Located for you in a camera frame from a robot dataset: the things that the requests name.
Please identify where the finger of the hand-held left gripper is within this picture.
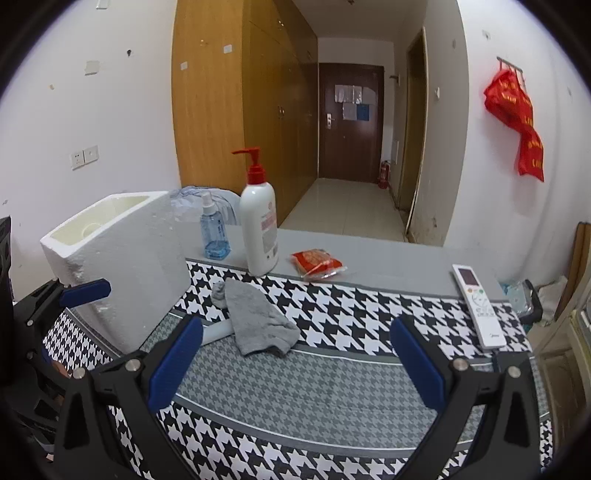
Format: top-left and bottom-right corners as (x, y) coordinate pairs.
(14, 278), (112, 329)
(21, 332), (70, 407)

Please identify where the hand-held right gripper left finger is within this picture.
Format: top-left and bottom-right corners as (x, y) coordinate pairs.
(53, 316), (206, 480)

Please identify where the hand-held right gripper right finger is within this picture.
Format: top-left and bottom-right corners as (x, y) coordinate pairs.
(390, 318), (555, 480)

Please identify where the white foam box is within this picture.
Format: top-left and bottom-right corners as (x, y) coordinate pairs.
(39, 191), (189, 355)

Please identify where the grey cloth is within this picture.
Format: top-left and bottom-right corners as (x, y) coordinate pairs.
(211, 278), (302, 357)

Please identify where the white remote control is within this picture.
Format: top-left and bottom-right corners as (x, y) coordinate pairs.
(451, 264), (506, 350)

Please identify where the houndstooth patterned cloth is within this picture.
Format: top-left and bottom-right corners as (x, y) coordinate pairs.
(41, 261), (552, 480)

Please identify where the pale blue packet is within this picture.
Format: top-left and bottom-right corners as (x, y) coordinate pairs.
(501, 279), (532, 317)

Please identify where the blue spray bottle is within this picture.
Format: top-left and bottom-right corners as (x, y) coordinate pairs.
(199, 191), (232, 259)

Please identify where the pale blue plastic bag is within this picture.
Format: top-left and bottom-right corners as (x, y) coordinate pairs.
(168, 185), (242, 227)

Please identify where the red snack packet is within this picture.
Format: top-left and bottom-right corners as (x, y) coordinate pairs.
(291, 248), (348, 282)

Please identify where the white lotion bottle red pump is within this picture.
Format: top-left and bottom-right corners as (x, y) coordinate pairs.
(232, 147), (280, 277)

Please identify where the wooden board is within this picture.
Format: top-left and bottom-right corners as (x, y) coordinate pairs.
(566, 222), (591, 296)

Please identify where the wooden wardrobe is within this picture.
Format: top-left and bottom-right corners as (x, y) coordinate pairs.
(172, 0), (319, 227)

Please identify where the dark brown door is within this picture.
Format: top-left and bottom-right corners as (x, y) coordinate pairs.
(318, 62), (385, 184)

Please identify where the light wooden side door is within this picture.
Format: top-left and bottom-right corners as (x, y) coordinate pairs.
(398, 27), (428, 217)

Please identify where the red banner cloth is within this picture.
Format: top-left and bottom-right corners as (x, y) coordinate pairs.
(484, 69), (546, 183)

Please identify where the metal wall hook rack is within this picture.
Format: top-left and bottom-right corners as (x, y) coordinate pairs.
(496, 55), (525, 81)

